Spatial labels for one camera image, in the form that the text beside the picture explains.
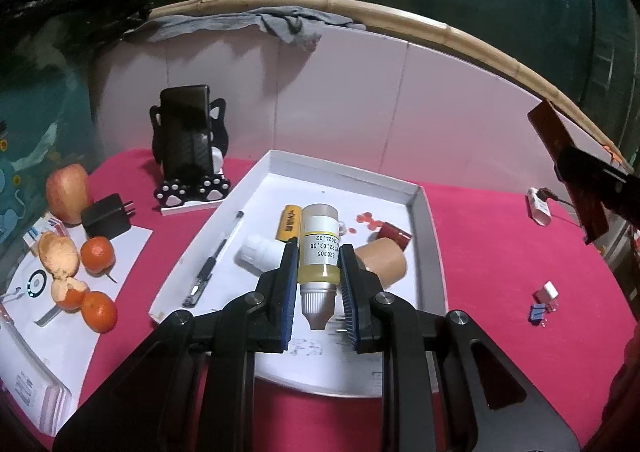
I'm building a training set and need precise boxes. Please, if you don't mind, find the black cable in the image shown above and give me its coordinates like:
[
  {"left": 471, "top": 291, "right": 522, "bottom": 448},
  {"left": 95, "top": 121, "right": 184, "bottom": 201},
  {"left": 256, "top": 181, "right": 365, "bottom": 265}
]
[{"left": 542, "top": 188, "right": 581, "bottom": 207}]

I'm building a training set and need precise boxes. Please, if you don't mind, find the bamboo rim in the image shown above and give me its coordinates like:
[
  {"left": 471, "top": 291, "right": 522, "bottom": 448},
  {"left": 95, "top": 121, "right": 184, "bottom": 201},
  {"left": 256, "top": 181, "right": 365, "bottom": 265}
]
[{"left": 145, "top": 0, "right": 626, "bottom": 167}]

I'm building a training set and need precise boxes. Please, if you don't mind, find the grey cloth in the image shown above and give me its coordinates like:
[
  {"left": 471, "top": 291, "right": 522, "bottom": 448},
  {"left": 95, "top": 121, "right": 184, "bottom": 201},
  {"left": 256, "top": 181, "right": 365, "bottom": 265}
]
[{"left": 122, "top": 6, "right": 368, "bottom": 52}]

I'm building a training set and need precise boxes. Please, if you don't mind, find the white book stack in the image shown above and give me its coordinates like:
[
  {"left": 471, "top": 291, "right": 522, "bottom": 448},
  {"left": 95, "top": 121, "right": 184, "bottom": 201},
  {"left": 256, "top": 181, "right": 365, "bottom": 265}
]
[{"left": 0, "top": 224, "right": 155, "bottom": 438}]

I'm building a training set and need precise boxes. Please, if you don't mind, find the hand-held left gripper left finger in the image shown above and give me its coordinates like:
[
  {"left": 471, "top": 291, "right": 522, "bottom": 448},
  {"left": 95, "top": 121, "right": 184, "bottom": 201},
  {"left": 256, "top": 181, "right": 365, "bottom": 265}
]
[{"left": 52, "top": 238, "right": 301, "bottom": 452}]

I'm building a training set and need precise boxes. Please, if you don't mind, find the yellow battery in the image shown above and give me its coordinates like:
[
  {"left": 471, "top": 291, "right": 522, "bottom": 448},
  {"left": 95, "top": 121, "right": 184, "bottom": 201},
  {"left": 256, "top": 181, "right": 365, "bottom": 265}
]
[{"left": 276, "top": 204, "right": 302, "bottom": 243}]

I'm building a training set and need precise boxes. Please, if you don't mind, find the white plastic bottle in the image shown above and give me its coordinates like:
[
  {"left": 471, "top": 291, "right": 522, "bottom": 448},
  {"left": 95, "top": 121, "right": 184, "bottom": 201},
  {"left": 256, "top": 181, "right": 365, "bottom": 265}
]
[{"left": 234, "top": 235, "right": 283, "bottom": 277}]

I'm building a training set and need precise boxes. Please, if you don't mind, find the black pen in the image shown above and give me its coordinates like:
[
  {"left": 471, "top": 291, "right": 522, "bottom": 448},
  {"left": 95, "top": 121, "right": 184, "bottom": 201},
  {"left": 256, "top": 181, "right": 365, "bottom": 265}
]
[{"left": 181, "top": 210, "right": 246, "bottom": 309}]

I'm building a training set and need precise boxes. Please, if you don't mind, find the cat paw phone holder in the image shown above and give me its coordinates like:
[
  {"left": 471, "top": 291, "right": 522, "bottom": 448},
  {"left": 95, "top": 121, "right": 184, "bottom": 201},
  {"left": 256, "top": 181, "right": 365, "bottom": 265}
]
[{"left": 150, "top": 92, "right": 233, "bottom": 217}]

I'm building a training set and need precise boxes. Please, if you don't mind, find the white shallow tray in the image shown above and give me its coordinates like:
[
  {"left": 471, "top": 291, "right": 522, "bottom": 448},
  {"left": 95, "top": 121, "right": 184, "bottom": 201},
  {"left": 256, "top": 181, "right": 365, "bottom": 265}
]
[{"left": 148, "top": 149, "right": 447, "bottom": 400}]

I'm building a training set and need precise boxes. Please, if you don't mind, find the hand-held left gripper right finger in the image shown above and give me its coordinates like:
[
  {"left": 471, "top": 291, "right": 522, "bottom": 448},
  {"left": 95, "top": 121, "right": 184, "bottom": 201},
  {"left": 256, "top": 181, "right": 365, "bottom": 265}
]
[{"left": 339, "top": 244, "right": 583, "bottom": 452}]

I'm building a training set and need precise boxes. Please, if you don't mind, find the white flat box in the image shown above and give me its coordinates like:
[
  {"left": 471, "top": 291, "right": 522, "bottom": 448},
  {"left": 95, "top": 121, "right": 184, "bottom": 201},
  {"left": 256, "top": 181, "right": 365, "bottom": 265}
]
[{"left": 0, "top": 317, "right": 73, "bottom": 435}]

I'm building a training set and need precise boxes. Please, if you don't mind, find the tangerine peel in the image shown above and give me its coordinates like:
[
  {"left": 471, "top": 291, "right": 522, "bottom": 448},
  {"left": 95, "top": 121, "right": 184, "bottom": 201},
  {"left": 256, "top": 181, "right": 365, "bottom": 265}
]
[{"left": 39, "top": 232, "right": 81, "bottom": 277}]

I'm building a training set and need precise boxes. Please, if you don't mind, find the small striped card box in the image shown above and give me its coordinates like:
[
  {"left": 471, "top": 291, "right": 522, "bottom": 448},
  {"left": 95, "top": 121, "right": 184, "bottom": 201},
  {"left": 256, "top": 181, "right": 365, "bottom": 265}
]
[{"left": 22, "top": 212, "right": 71, "bottom": 257}]

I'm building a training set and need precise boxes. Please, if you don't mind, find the orange tangerine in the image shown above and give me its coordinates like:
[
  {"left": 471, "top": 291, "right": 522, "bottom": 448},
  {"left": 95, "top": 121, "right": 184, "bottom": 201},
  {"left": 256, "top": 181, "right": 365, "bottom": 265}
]
[
  {"left": 80, "top": 237, "right": 117, "bottom": 275},
  {"left": 81, "top": 291, "right": 119, "bottom": 333}
]

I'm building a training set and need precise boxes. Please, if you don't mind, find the black charger plug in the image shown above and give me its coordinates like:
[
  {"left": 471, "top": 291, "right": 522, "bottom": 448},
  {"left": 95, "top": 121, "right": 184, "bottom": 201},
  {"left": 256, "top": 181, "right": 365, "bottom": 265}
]
[{"left": 81, "top": 194, "right": 136, "bottom": 240}]

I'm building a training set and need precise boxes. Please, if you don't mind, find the white usb adapter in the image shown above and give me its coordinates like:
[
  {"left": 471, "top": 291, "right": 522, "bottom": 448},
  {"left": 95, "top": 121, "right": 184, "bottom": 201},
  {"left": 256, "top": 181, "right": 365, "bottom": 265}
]
[{"left": 526, "top": 187, "right": 553, "bottom": 227}]

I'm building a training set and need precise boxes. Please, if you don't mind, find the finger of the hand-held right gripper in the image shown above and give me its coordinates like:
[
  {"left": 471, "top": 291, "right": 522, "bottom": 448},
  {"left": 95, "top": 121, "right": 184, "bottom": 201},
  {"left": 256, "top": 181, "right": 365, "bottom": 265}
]
[{"left": 555, "top": 147, "right": 640, "bottom": 227}]

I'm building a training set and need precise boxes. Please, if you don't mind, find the small red packet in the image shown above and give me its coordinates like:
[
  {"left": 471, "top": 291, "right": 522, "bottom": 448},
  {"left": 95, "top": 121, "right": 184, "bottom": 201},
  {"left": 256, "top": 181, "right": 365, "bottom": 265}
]
[{"left": 376, "top": 222, "right": 412, "bottom": 253}]

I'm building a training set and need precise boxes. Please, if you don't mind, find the yellow liquid bottle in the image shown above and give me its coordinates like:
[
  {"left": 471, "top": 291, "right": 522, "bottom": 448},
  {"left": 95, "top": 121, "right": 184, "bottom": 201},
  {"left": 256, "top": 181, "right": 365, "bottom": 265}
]
[{"left": 298, "top": 203, "right": 343, "bottom": 331}]

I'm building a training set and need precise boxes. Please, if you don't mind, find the white device with ring light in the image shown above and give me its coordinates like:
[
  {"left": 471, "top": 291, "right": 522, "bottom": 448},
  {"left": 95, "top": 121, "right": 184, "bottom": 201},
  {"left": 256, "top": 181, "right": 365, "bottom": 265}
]
[{"left": 10, "top": 262, "right": 63, "bottom": 327}]

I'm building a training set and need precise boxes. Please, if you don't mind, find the small red bits cluster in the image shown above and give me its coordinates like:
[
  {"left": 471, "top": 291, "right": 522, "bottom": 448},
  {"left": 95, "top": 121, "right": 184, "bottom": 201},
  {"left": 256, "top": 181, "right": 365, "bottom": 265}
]
[{"left": 347, "top": 212, "right": 383, "bottom": 235}]

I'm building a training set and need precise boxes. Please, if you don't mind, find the red apple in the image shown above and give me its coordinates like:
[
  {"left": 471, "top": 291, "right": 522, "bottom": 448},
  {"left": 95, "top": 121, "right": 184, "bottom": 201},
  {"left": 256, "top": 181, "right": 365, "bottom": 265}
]
[{"left": 46, "top": 163, "right": 92, "bottom": 225}]

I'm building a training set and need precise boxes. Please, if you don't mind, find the teal printed cloth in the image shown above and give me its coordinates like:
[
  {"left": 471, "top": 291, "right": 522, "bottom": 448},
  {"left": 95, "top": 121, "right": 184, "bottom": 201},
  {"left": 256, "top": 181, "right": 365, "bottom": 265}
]
[{"left": 0, "top": 46, "right": 96, "bottom": 253}]

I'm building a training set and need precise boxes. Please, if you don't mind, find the brown tape roll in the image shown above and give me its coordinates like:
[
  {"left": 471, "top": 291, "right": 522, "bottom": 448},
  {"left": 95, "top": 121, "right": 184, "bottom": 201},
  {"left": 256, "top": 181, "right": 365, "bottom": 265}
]
[{"left": 352, "top": 238, "right": 408, "bottom": 290}]

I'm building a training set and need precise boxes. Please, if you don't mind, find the partly peeled tangerine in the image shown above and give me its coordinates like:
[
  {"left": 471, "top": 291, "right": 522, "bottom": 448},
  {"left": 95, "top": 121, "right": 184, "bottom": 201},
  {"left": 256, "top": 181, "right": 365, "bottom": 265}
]
[{"left": 51, "top": 277, "right": 91, "bottom": 311}]

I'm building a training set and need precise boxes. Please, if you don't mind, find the pink tablecloth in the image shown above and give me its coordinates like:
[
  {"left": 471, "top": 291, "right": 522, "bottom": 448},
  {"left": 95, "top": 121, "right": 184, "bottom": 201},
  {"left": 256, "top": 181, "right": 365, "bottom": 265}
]
[{"left": 0, "top": 148, "right": 636, "bottom": 452}]

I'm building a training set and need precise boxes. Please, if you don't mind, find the black smartphone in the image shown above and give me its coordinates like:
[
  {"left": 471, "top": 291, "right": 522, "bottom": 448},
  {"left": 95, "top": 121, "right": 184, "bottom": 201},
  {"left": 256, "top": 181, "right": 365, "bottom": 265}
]
[{"left": 160, "top": 85, "right": 211, "bottom": 180}]

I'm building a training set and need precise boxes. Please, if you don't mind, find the white backboard panel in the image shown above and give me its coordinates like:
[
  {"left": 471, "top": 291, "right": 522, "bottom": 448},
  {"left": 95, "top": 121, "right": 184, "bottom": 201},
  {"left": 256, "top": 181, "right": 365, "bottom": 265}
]
[{"left": 90, "top": 16, "right": 616, "bottom": 197}]

